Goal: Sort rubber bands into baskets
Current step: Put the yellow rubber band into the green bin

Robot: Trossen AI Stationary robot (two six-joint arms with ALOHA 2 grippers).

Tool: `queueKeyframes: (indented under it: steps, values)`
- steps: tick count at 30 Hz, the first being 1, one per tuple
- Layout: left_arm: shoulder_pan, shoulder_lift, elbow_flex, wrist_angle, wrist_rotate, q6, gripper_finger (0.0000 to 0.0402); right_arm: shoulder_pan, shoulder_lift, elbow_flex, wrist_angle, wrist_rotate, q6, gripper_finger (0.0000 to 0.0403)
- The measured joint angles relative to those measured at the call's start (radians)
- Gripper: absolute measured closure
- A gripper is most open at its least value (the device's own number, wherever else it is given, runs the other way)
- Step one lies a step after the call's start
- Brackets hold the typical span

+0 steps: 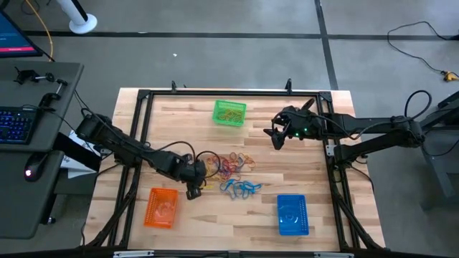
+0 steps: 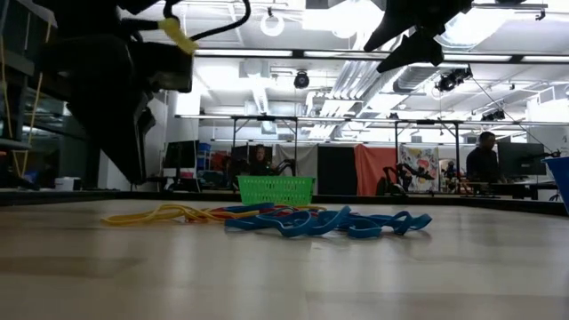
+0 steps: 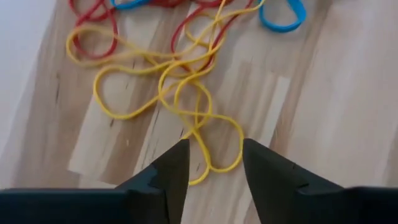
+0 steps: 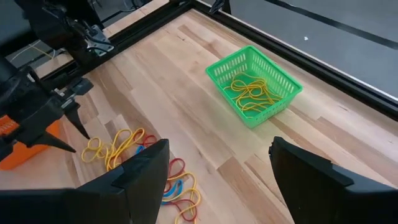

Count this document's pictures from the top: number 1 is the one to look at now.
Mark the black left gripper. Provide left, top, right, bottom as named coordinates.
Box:
left=175, top=153, right=208, bottom=201

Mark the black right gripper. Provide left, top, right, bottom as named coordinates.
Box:
left=263, top=99, right=323, bottom=151

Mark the red rubber band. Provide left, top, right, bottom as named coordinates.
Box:
left=228, top=153, right=248, bottom=173
left=214, top=157, right=234, bottom=181

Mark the wide blue rubber band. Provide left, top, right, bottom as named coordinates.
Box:
left=283, top=211, right=299, bottom=226
left=243, top=181, right=262, bottom=196
left=219, top=178, right=240, bottom=198
left=231, top=180, right=252, bottom=200

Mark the orange plastic basket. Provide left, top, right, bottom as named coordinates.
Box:
left=143, top=187, right=179, bottom=229

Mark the green plastic basket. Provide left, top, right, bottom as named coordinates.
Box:
left=212, top=100, right=247, bottom=128

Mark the blue plastic basket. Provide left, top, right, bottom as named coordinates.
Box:
left=276, top=194, right=310, bottom=237

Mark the white paper sheet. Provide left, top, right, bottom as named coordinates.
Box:
left=60, top=130, right=98, bottom=179

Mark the black computer mouse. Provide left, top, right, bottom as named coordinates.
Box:
left=24, top=153, right=47, bottom=183

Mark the black desk clamp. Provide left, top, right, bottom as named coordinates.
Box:
left=38, top=78, right=69, bottom=108
left=14, top=67, right=55, bottom=86

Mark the grey metal stand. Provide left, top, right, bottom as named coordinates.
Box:
left=394, top=91, right=459, bottom=211

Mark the grey desk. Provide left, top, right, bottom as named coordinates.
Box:
left=0, top=60, right=85, bottom=240

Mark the backlit black keyboard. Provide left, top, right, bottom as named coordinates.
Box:
left=0, top=106, right=39, bottom=145

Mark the white round stand base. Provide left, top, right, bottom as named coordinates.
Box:
left=56, top=0, right=98, bottom=35

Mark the monitor with blue screen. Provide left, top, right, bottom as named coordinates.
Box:
left=0, top=9, right=44, bottom=58

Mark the black metal table frame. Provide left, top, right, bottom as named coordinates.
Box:
left=84, top=87, right=387, bottom=252

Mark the black base cable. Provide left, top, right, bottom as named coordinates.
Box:
left=349, top=165, right=376, bottom=194

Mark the silver edge bracket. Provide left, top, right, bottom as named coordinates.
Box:
left=113, top=250, right=155, bottom=258
left=314, top=252, right=355, bottom=258

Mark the black floor cable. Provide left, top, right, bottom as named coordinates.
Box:
left=386, top=20, right=459, bottom=75

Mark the yellow cable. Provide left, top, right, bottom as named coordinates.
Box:
left=24, top=0, right=55, bottom=62

